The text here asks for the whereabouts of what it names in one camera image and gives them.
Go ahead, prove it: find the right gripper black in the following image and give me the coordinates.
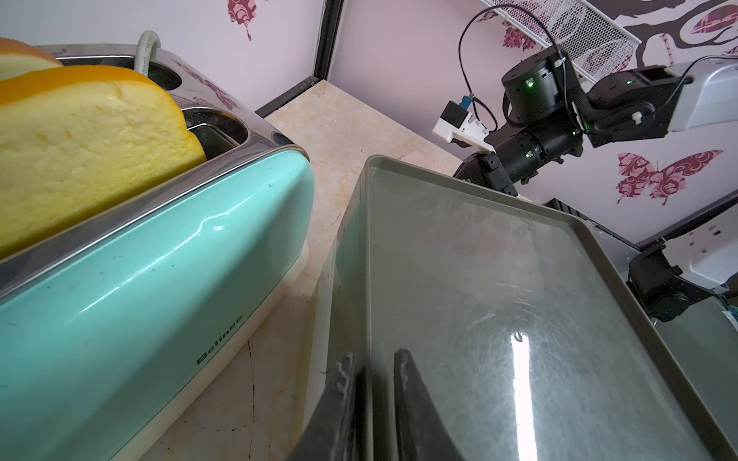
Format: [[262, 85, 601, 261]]
[[453, 130, 583, 196]]

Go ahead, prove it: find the three-drawer storage cabinet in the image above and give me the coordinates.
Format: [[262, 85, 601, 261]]
[[295, 156, 737, 460]]

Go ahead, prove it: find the white wire shelf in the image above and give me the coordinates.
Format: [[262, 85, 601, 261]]
[[478, 0, 641, 84]]

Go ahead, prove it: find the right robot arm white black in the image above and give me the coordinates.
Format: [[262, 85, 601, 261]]
[[435, 47, 737, 322]]

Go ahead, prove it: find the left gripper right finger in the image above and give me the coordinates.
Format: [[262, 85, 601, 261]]
[[393, 349, 463, 460]]

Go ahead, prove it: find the toast slice back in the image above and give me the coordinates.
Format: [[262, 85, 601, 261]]
[[0, 38, 63, 81]]

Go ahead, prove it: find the yellow toast slice front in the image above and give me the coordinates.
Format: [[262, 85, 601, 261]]
[[1, 65, 206, 257]]

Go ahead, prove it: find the mint green toaster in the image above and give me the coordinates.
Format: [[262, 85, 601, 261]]
[[1, 44, 315, 460]]

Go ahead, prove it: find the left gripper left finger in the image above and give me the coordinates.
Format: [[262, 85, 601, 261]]
[[288, 353, 361, 461]]

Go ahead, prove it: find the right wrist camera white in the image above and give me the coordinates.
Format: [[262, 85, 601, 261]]
[[432, 101, 495, 153]]

